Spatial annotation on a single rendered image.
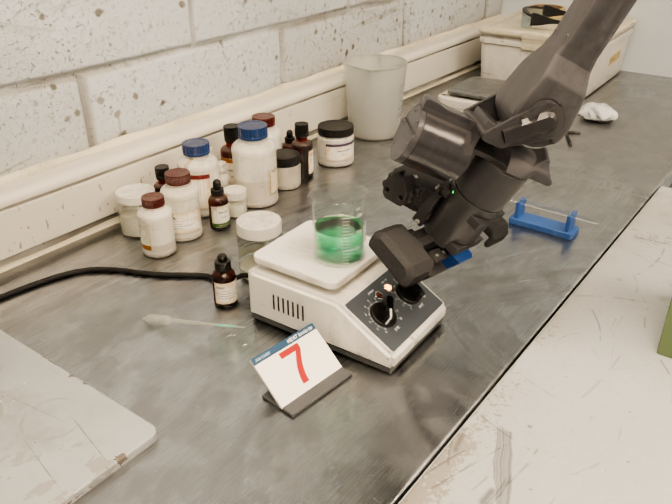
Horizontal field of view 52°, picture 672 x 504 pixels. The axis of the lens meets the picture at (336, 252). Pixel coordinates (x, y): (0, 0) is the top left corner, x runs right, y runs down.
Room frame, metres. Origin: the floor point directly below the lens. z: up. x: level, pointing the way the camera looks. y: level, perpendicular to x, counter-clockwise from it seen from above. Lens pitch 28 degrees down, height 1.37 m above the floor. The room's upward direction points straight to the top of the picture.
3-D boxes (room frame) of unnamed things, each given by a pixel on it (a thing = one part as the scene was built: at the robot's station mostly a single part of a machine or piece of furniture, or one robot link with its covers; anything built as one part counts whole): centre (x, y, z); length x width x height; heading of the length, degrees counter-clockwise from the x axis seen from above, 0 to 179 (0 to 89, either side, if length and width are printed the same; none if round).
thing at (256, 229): (0.81, 0.10, 0.94); 0.06 x 0.06 x 0.08
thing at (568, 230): (0.94, -0.32, 0.92); 0.10 x 0.03 x 0.04; 53
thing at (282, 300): (0.70, 0.00, 0.94); 0.22 x 0.13 x 0.08; 56
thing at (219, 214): (0.95, 0.18, 0.94); 0.03 x 0.03 x 0.08
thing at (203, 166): (1.01, 0.22, 0.96); 0.06 x 0.06 x 0.11
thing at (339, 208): (0.69, 0.00, 1.03); 0.07 x 0.06 x 0.08; 120
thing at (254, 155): (1.05, 0.13, 0.96); 0.07 x 0.07 x 0.13
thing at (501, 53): (1.85, -0.58, 0.97); 0.37 x 0.31 x 0.14; 145
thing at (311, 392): (0.58, 0.04, 0.92); 0.09 x 0.06 x 0.04; 138
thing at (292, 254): (0.71, 0.02, 0.98); 0.12 x 0.12 x 0.01; 56
